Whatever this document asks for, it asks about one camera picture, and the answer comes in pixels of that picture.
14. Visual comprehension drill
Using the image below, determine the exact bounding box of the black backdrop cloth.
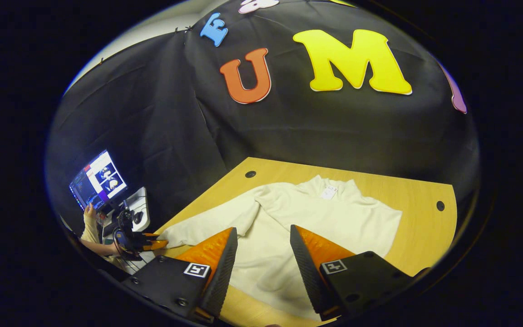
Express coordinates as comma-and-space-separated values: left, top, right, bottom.
46, 0, 480, 237

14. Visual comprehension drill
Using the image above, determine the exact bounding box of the cream long-sleeved shirt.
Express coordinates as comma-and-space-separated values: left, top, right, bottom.
157, 175, 403, 321

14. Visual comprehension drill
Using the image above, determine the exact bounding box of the white side desk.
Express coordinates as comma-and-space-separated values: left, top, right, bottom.
100, 186, 151, 237

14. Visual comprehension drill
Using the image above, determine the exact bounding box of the computer monitor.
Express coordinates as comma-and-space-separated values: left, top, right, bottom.
69, 149, 128, 212

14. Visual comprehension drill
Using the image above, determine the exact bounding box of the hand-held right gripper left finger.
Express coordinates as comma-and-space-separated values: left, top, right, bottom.
121, 226, 239, 324

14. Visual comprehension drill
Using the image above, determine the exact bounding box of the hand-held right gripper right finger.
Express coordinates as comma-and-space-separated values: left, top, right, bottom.
290, 224, 414, 322

